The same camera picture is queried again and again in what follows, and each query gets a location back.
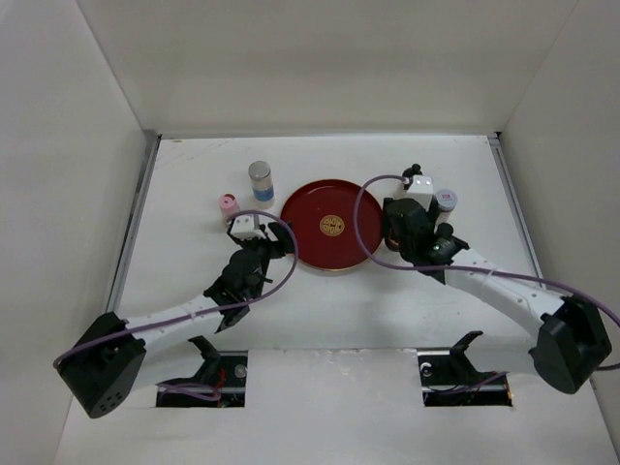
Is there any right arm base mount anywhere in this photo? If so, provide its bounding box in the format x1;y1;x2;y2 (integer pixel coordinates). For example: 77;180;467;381
417;330;512;408

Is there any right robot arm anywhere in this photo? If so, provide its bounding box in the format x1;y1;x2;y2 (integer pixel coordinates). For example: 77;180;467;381
382;198;612;394

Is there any red lid chili sauce jar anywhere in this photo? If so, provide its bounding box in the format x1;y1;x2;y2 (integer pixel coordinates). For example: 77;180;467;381
384;236;399;252

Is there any left metal frame rail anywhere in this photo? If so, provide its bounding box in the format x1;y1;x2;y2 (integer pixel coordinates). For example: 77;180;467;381
103;130;162;313

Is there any red round tray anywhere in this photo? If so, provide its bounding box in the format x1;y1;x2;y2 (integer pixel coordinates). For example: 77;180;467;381
280;179;383;271

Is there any right metal frame rail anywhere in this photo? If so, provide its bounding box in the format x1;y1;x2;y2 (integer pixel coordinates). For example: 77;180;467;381
487;133;543;278

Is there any metal frame rail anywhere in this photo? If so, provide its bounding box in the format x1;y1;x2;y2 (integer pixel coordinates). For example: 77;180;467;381
103;130;162;313
487;133;543;278

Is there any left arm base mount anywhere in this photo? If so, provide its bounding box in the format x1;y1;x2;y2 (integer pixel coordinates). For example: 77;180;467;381
155;336;248;409

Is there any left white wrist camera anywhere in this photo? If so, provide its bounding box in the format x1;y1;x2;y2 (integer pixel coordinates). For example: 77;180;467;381
227;214;266;241

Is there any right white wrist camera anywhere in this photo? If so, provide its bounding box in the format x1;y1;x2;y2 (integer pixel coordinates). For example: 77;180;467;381
404;174;435;210

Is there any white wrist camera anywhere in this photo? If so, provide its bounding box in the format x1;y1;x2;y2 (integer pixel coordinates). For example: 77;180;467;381
404;174;435;210
227;214;266;241

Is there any pink lid spice bottle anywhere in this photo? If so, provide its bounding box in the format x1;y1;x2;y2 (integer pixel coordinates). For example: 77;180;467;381
218;193;240;224

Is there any white lid spice jar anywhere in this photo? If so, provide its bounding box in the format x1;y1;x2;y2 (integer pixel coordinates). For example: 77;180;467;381
435;189;458;224

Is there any black lid pepper shaker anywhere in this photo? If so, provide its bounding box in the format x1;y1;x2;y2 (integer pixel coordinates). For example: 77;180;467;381
435;223;453;239

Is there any black knob white grinder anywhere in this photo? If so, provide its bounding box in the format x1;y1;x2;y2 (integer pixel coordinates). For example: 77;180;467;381
402;164;422;179

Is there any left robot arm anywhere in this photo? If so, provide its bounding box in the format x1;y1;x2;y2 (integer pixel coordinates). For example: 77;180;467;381
53;210;298;419

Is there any silver lid blue label bottle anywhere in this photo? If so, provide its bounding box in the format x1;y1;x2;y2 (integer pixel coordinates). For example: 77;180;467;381
248;161;275;209

